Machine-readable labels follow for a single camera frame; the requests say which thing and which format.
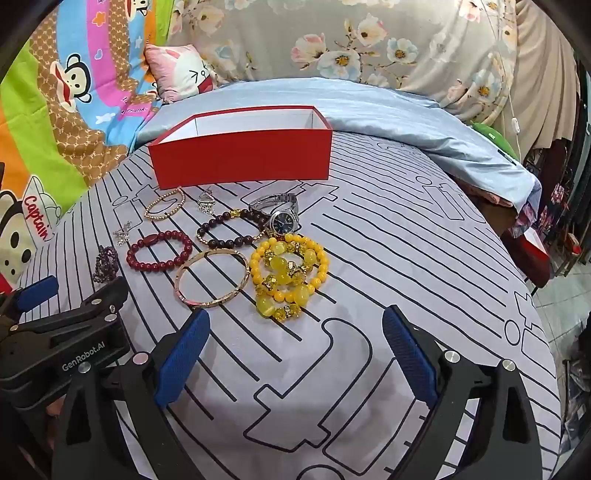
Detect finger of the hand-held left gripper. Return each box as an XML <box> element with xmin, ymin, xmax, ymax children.
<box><xmin>0</xmin><ymin>275</ymin><xmax>61</xmax><ymax>334</ymax></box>
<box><xmin>9</xmin><ymin>276</ymin><xmax>131</xmax><ymax>354</ymax></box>

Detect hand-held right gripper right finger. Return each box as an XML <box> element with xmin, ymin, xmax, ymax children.
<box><xmin>382</xmin><ymin>305</ymin><xmax>543</xmax><ymax>480</ymax></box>

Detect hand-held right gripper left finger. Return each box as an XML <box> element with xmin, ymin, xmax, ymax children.
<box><xmin>50</xmin><ymin>308</ymin><xmax>211</xmax><ymax>480</ymax></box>

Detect dark purple bead bracelet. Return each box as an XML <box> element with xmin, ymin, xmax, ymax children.
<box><xmin>91</xmin><ymin>244</ymin><xmax>120</xmax><ymax>283</ymax></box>

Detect gold bangle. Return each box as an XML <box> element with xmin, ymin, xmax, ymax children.
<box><xmin>174</xmin><ymin>248</ymin><xmax>250</xmax><ymax>309</ymax></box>

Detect silver dangling earring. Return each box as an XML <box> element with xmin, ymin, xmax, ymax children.
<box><xmin>113</xmin><ymin>222</ymin><xmax>136</xmax><ymax>247</ymax></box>
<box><xmin>196</xmin><ymin>187</ymin><xmax>218</xmax><ymax>217</ymax></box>

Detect red bead bracelet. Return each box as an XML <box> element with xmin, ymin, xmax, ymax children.
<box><xmin>126</xmin><ymin>230</ymin><xmax>194</xmax><ymax>274</ymax></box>

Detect gold bead bracelet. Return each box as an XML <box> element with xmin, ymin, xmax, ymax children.
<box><xmin>143</xmin><ymin>187</ymin><xmax>186</xmax><ymax>221</ymax></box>

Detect yellow small bead bracelet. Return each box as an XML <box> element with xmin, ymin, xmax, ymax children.
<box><xmin>249</xmin><ymin>234</ymin><xmax>329</xmax><ymax>301</ymax></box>

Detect dark brown bead bracelet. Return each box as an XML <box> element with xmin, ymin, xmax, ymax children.
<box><xmin>196</xmin><ymin>209</ymin><xmax>273</xmax><ymax>247</ymax></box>

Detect yellow large bead bracelet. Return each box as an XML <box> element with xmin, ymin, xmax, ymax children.
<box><xmin>256</xmin><ymin>242</ymin><xmax>324</xmax><ymax>321</ymax></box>

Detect silver wristwatch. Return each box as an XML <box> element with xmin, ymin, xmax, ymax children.
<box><xmin>248</xmin><ymin>193</ymin><xmax>303</xmax><ymax>237</ymax></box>

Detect red cardboard box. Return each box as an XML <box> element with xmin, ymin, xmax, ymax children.
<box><xmin>148</xmin><ymin>105</ymin><xmax>334</xmax><ymax>191</ymax></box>

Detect grey striped bed sheet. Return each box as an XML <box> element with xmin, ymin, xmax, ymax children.
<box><xmin>18</xmin><ymin>127</ymin><xmax>564</xmax><ymax>480</ymax></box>

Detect small red box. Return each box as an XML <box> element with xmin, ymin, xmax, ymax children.
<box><xmin>522</xmin><ymin>228</ymin><xmax>550</xmax><ymax>287</ymax></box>

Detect cartoon monkey blanket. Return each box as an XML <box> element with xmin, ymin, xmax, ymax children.
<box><xmin>0</xmin><ymin>0</ymin><xmax>176</xmax><ymax>296</ymax></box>

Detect dark hanging clothes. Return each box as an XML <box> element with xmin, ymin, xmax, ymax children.
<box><xmin>531</xmin><ymin>138</ymin><xmax>591</xmax><ymax>278</ymax></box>

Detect light blue blanket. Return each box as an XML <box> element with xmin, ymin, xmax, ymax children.
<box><xmin>136</xmin><ymin>78</ymin><xmax>543</xmax><ymax>217</ymax></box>

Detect pink cartoon pillow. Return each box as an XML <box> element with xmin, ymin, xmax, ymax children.
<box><xmin>144</xmin><ymin>44</ymin><xmax>227</xmax><ymax>104</ymax></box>

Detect beige curtain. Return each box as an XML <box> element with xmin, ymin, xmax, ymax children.
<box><xmin>512</xmin><ymin>0</ymin><xmax>583</xmax><ymax>153</ymax></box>

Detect floral grey pillow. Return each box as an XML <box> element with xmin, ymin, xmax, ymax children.
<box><xmin>166</xmin><ymin>0</ymin><xmax>522</xmax><ymax>125</ymax></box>

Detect white cable with switch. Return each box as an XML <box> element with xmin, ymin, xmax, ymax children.
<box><xmin>480</xmin><ymin>0</ymin><xmax>525</xmax><ymax>162</ymax></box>

